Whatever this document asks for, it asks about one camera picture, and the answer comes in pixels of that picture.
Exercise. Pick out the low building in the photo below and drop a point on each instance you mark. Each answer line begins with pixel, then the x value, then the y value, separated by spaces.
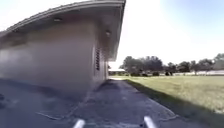
pixel 116 71

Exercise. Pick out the row of trees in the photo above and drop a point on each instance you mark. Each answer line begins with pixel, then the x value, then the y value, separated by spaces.
pixel 146 64

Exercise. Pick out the grey concrete path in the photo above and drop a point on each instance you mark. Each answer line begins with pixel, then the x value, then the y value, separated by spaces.
pixel 113 103

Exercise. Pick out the beige building with overhanging roof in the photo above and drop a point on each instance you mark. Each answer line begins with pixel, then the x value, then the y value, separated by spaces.
pixel 50 50

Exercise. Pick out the robot's own part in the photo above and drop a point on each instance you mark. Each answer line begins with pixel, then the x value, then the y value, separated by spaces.
pixel 149 122
pixel 79 124

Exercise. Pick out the grass lawn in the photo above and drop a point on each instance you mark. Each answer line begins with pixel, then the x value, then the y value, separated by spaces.
pixel 186 90

